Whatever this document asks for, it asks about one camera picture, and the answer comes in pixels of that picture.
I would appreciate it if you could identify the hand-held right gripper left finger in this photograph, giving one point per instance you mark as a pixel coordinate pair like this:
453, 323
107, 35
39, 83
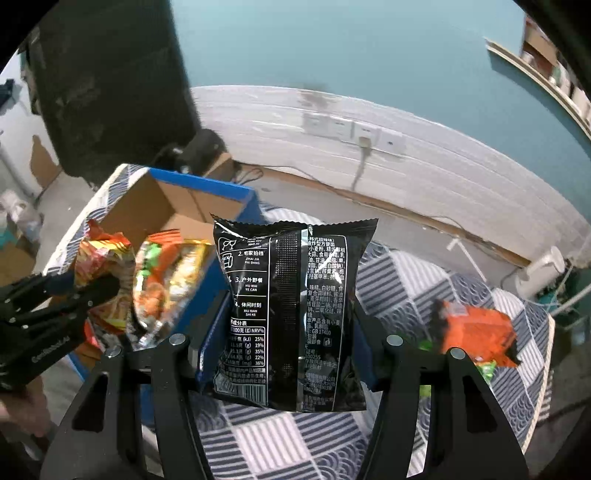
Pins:
189, 344

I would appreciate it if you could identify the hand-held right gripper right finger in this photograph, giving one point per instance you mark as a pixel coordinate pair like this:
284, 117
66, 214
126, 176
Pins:
365, 357

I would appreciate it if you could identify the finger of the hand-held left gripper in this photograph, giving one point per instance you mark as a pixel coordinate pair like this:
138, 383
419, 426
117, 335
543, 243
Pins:
37, 286
99, 288

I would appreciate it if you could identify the orange yellow snack packet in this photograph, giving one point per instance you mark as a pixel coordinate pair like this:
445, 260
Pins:
99, 254

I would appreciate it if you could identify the blue cardboard box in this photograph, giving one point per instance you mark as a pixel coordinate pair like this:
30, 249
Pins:
194, 203

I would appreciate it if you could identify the person's left hand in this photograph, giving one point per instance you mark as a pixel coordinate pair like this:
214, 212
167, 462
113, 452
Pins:
23, 408

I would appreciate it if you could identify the clear plastic bag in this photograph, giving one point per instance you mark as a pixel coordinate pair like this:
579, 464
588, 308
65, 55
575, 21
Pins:
21, 217

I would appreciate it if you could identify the blue white patterned cloth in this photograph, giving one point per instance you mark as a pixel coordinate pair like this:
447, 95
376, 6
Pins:
300, 443

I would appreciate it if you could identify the orange black snack packet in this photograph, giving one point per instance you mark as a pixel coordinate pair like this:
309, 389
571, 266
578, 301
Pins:
480, 330

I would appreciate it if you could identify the green snack packet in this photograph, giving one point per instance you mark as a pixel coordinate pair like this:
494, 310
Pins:
487, 369

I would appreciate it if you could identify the white pipe piece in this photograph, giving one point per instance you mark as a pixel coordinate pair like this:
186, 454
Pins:
465, 254

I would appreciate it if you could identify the small brown cardboard box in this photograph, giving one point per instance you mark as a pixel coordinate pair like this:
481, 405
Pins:
222, 167

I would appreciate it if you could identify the black round device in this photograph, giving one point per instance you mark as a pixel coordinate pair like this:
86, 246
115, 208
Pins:
201, 147

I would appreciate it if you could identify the white kettle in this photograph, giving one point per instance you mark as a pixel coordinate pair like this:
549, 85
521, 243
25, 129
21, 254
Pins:
540, 274

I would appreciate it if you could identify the black chair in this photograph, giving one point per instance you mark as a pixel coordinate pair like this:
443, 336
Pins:
111, 87

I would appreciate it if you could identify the white wall socket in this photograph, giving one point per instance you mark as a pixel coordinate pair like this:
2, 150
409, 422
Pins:
314, 124
365, 134
392, 141
339, 128

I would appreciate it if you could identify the wooden wall shelf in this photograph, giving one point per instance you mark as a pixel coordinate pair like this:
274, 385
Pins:
535, 69

